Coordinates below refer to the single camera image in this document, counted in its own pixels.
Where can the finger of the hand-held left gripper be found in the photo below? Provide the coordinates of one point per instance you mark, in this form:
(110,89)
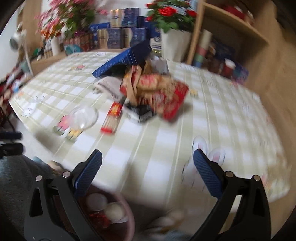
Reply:
(12,148)
(12,136)

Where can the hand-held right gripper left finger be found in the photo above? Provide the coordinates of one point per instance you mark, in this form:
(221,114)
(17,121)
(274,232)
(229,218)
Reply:
(89,171)

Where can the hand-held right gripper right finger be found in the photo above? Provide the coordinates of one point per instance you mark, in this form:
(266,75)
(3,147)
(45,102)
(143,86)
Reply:
(208,172)

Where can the red foil wrapper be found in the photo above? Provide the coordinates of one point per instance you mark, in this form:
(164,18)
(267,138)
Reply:
(99,220)

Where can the red cigarette box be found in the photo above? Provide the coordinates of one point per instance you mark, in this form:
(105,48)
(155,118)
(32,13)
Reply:
(112,118)

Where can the dark red plastic bin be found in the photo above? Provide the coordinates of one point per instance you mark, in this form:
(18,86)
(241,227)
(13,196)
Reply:
(130,220)

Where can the black package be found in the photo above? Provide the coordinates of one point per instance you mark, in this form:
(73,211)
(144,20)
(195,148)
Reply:
(138,113)

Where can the white cloth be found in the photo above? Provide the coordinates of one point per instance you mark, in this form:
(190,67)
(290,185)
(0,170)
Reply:
(107,84)

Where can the red and brown snack bag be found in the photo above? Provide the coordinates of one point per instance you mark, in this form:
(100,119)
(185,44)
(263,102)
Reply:
(161,95)

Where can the dark blue cardboard box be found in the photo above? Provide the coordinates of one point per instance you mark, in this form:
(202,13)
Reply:
(124,60)

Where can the grey plastic wrapper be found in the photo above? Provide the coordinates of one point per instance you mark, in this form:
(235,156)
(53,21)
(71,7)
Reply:
(159,66)

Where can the clear plastic wrapper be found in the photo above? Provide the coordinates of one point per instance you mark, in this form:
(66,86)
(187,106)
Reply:
(84,117)

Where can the checked bunny tablecloth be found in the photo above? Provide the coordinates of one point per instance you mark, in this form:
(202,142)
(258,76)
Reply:
(185,120)

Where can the small white fan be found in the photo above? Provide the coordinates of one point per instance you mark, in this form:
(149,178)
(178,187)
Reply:
(16,39)

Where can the white vase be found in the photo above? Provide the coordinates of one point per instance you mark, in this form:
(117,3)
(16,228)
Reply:
(55,47)

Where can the small blue box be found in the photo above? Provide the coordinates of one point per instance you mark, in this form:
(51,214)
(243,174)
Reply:
(240,73)

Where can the red cup white lid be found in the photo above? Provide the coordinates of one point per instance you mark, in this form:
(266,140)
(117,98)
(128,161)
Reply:
(228,68)

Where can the brown cup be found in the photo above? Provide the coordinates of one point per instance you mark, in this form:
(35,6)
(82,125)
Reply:
(215,60)

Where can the stack of pastel paper cups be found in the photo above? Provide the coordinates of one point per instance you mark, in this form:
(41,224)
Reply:
(202,48)

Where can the white flower pot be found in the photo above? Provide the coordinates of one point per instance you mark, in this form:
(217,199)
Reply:
(174,45)

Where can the pink blossom bouquet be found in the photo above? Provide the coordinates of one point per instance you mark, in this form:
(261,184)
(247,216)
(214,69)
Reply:
(69,16)

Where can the gold and blue gift box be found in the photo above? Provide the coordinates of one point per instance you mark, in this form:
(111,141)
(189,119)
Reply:
(135,37)
(111,38)
(124,17)

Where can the flat blue box white print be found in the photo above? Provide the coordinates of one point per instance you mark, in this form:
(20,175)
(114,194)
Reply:
(99,27)

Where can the dark blue box round badge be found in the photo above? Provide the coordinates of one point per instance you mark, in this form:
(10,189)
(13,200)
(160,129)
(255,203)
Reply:
(155,41)

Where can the wooden shelf unit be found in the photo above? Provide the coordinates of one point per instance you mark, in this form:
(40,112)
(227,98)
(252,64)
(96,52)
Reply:
(231,27)

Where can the dark blue box red label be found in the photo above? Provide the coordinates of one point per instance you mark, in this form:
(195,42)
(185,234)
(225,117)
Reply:
(143,23)

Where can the red rose bouquet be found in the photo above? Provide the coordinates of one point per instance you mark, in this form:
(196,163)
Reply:
(171,14)

